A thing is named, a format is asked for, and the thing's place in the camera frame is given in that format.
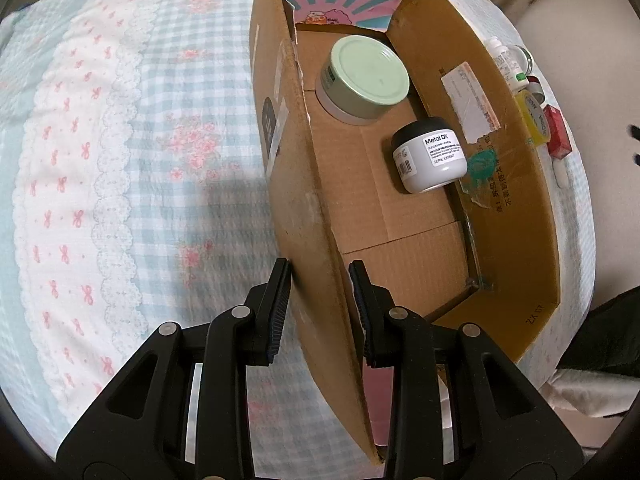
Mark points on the white cloth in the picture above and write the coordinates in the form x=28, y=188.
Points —
x=585, y=392

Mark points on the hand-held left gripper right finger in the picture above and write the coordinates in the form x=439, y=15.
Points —
x=361, y=305

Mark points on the white jar with black lid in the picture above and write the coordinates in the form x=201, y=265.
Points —
x=435, y=160

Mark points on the dark cloth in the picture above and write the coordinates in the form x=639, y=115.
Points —
x=605, y=330

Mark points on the white bottle with green label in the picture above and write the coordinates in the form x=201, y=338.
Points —
x=504, y=62

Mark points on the blue checked floral bedsheet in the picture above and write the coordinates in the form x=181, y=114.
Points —
x=125, y=160

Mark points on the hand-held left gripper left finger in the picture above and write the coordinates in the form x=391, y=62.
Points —
x=280, y=305

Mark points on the jar with pale green lid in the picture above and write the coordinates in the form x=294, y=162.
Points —
x=367, y=72

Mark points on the yellow tape roll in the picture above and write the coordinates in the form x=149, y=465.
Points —
x=532, y=120

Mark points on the brown cardboard box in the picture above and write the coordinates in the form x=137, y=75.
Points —
x=300, y=210

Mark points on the red and pink box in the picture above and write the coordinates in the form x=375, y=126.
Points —
x=557, y=132

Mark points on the red jar with silver rim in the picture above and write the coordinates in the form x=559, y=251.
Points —
x=536, y=87

